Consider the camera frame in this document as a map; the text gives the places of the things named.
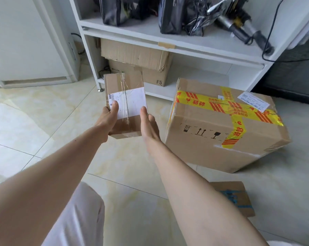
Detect person's right hand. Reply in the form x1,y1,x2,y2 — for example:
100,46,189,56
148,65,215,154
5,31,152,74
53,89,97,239
140,106,160,142

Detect person's left hand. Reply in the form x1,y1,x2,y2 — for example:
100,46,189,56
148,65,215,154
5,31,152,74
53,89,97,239
95,101,119,137

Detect small cardboard box white label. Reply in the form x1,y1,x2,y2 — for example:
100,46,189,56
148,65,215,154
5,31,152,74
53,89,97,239
104,71,148,140

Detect person's right forearm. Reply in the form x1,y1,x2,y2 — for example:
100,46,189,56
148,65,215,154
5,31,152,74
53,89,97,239
144,137,269,246

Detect person's left forearm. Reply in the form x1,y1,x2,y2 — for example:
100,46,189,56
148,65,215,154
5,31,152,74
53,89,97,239
0,124,109,246

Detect printed cardboard box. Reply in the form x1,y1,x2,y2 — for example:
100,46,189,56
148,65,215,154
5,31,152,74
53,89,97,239
108,59,170,87

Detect worn cardboard box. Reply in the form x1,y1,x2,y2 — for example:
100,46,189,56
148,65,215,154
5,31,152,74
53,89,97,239
101,38,173,72

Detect large cardboard box yellow tape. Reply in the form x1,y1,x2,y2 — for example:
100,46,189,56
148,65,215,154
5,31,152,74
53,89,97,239
165,78,291,174

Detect white shelving unit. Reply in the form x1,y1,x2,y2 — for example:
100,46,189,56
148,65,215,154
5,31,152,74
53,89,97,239
68,0,309,101

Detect black zippered pouch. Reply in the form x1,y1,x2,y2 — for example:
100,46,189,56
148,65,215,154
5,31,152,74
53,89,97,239
158,0,188,34

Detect white cabinet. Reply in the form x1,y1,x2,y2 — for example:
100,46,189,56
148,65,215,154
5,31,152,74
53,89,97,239
0,0,80,89

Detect person's white trousers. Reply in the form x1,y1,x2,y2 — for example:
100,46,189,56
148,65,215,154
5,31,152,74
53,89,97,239
42,182,105,246

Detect clear plastic bag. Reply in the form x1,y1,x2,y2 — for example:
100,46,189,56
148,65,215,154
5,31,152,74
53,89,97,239
184,0,240,37

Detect flat cardboard box blue tape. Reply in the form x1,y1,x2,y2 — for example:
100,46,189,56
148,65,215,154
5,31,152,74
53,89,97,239
210,181,255,217

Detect handheld power tool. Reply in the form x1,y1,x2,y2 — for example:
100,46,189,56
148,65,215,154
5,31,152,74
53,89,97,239
216,0,275,56

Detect black cable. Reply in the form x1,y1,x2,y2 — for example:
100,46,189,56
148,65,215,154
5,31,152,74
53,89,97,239
262,0,309,63

